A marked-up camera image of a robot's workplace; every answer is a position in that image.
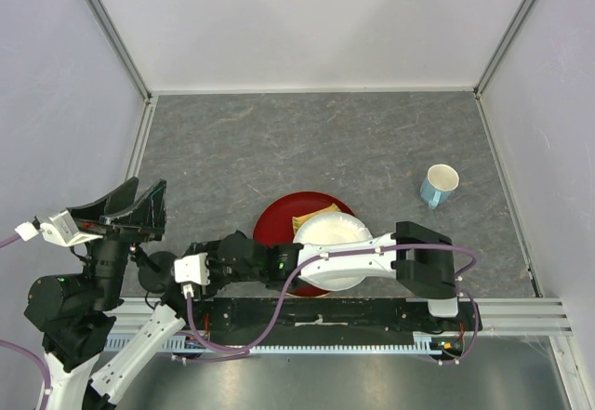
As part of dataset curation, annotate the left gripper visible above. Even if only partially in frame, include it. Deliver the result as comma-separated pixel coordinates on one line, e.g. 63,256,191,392
70,175,170,309

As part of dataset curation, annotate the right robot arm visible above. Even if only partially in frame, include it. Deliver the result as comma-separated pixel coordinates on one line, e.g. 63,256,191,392
173,221,459,330

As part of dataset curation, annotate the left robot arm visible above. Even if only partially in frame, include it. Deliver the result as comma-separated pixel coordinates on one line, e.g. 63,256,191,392
24,177,205,409

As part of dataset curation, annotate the red round plate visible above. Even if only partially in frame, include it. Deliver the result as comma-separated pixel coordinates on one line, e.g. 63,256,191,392
251,191,357,298

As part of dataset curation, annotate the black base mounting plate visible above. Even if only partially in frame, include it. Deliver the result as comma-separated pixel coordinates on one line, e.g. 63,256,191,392
193,298,482,346

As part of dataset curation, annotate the white paper plate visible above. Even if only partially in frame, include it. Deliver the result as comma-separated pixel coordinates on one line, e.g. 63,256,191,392
293,212,373,292

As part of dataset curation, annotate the yellow sponge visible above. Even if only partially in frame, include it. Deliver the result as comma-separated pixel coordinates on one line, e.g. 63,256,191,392
292,204,340,234

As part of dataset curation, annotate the blue white paper cup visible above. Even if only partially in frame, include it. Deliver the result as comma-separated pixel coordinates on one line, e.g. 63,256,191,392
419,164,459,209

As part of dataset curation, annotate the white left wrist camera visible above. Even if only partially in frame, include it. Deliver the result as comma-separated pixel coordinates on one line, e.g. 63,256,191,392
15,209,102,247

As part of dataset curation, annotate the left aluminium frame post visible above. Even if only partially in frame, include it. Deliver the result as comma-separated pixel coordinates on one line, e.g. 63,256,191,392
85,0,152,103

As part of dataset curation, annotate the aluminium frame post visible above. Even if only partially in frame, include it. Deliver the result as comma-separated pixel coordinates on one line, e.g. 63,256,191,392
473,0,538,99
85,0,152,103

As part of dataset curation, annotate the grey slotted cable duct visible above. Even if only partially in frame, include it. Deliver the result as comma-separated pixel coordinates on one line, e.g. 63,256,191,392
106,329,466,354

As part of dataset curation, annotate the right aluminium frame post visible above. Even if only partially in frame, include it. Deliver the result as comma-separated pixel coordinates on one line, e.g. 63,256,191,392
473,0,538,99

